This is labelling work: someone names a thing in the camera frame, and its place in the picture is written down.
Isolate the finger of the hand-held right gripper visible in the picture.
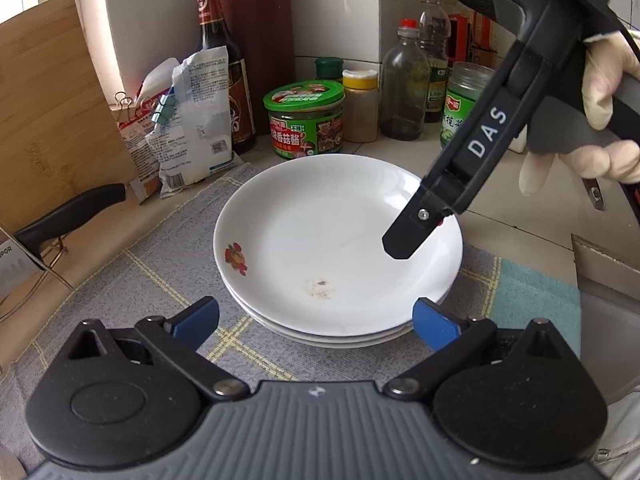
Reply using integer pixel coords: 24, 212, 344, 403
382, 189, 460, 261

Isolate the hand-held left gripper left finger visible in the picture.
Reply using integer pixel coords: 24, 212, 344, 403
66, 296, 251, 402

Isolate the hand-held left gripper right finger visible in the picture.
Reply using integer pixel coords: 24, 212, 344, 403
384, 297, 560, 403

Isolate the person's right hand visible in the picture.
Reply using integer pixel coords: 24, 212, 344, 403
519, 32, 640, 198

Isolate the green lid glass jar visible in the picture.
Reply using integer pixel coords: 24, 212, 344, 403
440, 61, 497, 148

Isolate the red carton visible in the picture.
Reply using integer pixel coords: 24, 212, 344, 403
470, 10, 503, 68

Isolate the grey plaid placemat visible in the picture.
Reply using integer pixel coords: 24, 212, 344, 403
0, 162, 583, 441

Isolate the clear bottle red cap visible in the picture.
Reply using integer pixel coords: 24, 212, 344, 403
378, 19, 432, 141

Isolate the red label bottle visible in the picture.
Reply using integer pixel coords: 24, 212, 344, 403
444, 0, 476, 68

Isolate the dark oil bottle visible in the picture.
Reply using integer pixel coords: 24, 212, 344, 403
419, 0, 453, 123

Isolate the yellow lid spice jar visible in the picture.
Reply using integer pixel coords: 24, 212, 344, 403
342, 69, 380, 143

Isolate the green lid sauce jar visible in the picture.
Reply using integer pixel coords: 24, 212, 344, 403
263, 80, 346, 161

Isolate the grey metal basin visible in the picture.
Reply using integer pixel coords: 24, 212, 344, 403
570, 234, 640, 401

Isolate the red and white packet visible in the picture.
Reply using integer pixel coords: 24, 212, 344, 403
117, 57, 181, 204

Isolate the small green cap jar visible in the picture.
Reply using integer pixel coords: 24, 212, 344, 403
315, 56, 345, 81

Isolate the white plastic bag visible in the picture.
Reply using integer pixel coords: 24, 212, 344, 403
159, 46, 246, 198

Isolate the teal binder clip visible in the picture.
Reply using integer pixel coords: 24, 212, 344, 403
152, 92, 178, 126

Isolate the person's white jacket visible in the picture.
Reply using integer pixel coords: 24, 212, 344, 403
595, 395, 640, 480

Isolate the dark red knife block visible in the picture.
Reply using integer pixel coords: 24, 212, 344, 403
218, 0, 297, 136

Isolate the bamboo cutting board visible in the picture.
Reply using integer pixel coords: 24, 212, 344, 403
0, 0, 138, 233

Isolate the soy sauce bottle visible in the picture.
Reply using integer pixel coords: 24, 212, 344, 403
194, 0, 258, 156

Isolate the metal utensil handle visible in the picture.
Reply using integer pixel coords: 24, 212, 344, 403
581, 177, 606, 212

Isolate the black cable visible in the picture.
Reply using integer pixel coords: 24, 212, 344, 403
612, 10, 640, 61

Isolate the wire knife rack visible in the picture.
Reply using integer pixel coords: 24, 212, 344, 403
0, 225, 76, 321

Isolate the black-handled kitchen knife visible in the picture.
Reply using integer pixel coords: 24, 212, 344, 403
0, 183, 127, 301

